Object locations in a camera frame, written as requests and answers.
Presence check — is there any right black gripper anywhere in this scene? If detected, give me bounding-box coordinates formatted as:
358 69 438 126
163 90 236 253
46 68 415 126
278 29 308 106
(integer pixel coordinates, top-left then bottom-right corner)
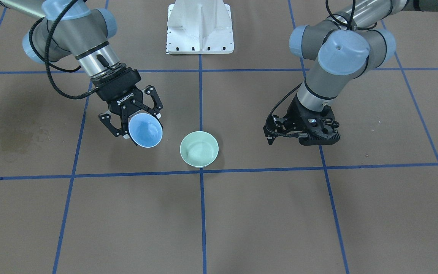
91 67 164 139

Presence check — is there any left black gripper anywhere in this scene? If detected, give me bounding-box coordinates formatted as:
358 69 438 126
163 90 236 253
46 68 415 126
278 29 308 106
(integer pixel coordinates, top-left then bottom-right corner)
263 97 335 145

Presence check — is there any light blue plastic cup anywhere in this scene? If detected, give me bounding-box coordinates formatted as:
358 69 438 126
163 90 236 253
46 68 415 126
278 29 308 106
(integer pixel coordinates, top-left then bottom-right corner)
128 113 163 148

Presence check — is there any mint green ceramic bowl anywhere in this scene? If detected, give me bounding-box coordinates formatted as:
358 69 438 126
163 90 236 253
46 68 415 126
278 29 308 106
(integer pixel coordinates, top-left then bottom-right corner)
179 131 219 168

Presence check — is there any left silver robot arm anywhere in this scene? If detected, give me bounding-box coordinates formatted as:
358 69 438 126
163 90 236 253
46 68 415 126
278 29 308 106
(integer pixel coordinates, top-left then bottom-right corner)
263 0 438 146

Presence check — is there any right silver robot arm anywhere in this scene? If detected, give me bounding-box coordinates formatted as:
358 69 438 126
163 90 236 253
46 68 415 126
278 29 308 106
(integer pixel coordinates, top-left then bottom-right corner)
0 0 163 148

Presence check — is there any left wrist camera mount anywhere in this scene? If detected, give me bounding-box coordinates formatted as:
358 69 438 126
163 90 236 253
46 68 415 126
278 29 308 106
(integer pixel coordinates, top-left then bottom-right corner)
299 107 341 146

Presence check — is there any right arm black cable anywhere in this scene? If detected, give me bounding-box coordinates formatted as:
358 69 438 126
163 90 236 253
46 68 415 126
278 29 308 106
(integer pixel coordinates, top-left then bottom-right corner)
28 0 102 100

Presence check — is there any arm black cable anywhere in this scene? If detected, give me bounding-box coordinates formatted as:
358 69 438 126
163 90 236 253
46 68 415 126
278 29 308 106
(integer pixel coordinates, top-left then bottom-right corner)
266 0 379 137
28 0 102 100

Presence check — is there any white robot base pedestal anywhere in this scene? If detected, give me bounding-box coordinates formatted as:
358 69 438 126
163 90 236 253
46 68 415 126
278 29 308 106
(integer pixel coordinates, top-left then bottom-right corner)
166 0 235 54

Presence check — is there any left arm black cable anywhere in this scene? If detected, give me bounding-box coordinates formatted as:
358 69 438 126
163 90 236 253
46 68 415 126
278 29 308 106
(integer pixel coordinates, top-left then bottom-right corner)
266 0 379 137

